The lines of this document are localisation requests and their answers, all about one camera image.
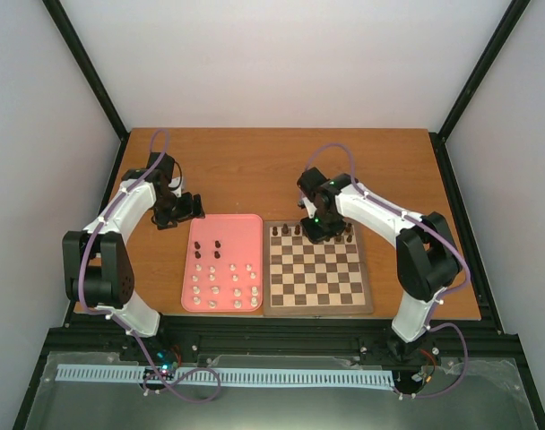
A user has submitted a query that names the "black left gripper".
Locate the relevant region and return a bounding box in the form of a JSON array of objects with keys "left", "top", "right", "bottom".
[{"left": 153, "top": 192, "right": 207, "bottom": 230}]

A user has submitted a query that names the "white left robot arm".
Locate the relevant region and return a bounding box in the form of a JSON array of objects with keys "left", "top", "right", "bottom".
[{"left": 62, "top": 152, "right": 204, "bottom": 361}]

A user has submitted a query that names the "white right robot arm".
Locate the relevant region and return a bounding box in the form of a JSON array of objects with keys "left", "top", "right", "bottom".
[{"left": 297, "top": 168, "right": 470, "bottom": 343}]

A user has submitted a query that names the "wooden chess board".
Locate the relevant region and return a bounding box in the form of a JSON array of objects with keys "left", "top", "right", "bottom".
[{"left": 264, "top": 221, "right": 374, "bottom": 317}]

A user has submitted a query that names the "pink plastic tray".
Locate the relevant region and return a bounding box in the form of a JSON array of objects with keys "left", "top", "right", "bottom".
[{"left": 181, "top": 214, "right": 264, "bottom": 314}]

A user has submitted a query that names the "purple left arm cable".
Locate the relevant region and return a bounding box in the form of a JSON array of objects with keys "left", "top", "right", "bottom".
[{"left": 77, "top": 128, "right": 222, "bottom": 402}]

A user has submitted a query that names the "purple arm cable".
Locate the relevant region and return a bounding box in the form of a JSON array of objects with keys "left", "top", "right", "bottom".
[
  {"left": 77, "top": 128, "right": 222, "bottom": 402},
  {"left": 307, "top": 142, "right": 473, "bottom": 400}
]

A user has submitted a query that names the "black aluminium frame rail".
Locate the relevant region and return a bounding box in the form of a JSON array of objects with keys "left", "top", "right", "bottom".
[{"left": 43, "top": 313, "right": 523, "bottom": 373}]

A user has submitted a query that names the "light blue cable duct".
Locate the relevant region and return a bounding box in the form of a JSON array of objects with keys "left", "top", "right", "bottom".
[{"left": 55, "top": 364, "right": 394, "bottom": 391}]

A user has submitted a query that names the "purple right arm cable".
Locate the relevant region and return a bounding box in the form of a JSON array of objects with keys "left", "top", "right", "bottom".
[{"left": 307, "top": 142, "right": 473, "bottom": 400}]

